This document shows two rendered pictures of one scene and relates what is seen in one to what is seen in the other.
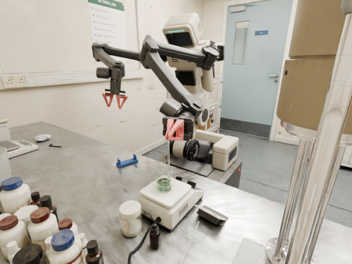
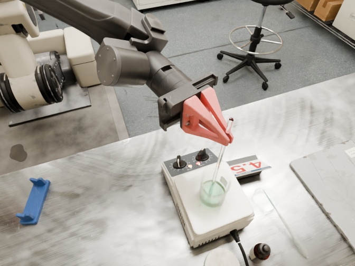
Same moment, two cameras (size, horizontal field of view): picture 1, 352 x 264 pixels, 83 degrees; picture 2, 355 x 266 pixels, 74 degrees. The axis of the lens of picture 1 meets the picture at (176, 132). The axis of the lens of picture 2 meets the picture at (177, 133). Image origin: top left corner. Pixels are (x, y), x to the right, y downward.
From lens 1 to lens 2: 0.53 m
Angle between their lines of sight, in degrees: 54
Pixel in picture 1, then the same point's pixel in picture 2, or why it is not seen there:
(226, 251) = (295, 189)
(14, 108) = not seen: outside the picture
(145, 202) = (211, 235)
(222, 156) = (91, 65)
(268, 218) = (272, 124)
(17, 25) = not seen: outside the picture
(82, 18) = not seen: outside the picture
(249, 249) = (305, 170)
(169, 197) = (235, 201)
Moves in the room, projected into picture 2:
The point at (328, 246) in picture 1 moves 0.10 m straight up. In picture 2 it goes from (319, 115) to (338, 89)
